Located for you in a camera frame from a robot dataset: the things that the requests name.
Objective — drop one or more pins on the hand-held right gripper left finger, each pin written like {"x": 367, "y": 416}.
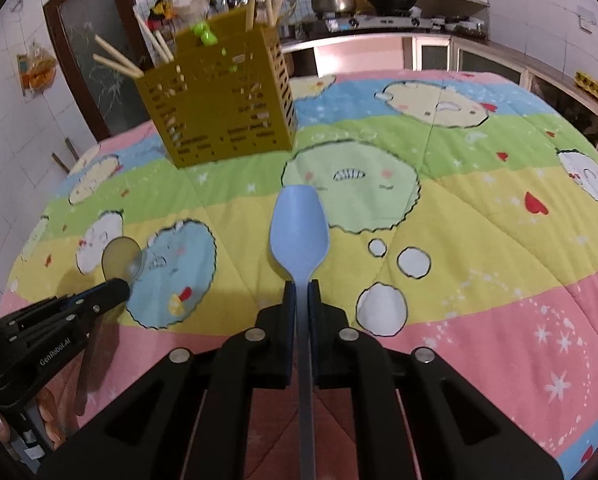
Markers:
{"x": 290, "y": 310}

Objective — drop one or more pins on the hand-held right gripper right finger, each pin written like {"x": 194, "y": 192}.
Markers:
{"x": 313, "y": 310}

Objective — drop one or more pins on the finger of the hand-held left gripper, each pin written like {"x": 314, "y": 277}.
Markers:
{"x": 75, "y": 301}
{"x": 111, "y": 294}

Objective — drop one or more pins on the olive grey spoon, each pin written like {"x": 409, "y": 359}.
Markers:
{"x": 121, "y": 260}

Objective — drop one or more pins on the light blue spoon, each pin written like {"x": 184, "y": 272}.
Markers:
{"x": 299, "y": 230}

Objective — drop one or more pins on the yellow slotted utensil holder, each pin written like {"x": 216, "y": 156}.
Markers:
{"x": 214, "y": 110}

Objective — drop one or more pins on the green frog spoon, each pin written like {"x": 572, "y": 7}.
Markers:
{"x": 206, "y": 35}

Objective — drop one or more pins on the cartoon printed blanket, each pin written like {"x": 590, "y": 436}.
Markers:
{"x": 479, "y": 210}

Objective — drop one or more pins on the hanging orange bag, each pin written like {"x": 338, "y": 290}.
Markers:
{"x": 36, "y": 70}

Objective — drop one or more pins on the brown door with glass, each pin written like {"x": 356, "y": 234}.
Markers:
{"x": 89, "y": 35}

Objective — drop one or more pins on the gas stove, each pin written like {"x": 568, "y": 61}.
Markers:
{"x": 379, "y": 22}

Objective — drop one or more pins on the steel cooking pot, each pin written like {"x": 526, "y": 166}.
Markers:
{"x": 334, "y": 1}

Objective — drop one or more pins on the black wok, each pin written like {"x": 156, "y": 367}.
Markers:
{"x": 391, "y": 4}

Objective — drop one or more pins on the yellow egg carton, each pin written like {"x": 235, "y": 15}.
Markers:
{"x": 596, "y": 90}

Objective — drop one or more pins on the wall socket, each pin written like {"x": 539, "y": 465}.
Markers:
{"x": 587, "y": 20}

